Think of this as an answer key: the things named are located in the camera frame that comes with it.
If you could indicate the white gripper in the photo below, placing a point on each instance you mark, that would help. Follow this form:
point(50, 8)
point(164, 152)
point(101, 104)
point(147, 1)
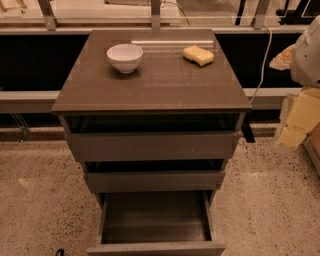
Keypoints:
point(307, 60)

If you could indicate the yellow sponge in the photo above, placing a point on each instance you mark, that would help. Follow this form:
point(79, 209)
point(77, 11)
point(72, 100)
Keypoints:
point(198, 55)

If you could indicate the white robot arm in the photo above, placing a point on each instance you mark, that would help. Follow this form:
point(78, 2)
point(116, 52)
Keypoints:
point(305, 63)

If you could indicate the grey top drawer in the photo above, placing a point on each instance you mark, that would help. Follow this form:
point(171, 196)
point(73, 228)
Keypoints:
point(99, 147)

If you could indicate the grey drawer cabinet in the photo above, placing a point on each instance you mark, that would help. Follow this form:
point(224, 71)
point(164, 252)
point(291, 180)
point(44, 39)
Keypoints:
point(167, 93)

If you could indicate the grey middle drawer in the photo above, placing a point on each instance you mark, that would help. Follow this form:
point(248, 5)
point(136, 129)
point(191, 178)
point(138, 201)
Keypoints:
point(153, 181)

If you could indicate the grey open bottom drawer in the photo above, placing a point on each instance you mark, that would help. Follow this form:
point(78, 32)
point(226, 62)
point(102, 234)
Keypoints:
point(172, 223)

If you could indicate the wooden box at right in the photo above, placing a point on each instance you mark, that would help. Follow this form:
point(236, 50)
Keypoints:
point(312, 145)

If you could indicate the white ceramic bowl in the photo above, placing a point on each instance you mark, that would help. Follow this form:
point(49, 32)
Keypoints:
point(125, 57)

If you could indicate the metal window frame post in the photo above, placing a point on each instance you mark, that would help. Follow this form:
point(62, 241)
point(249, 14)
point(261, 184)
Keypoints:
point(155, 16)

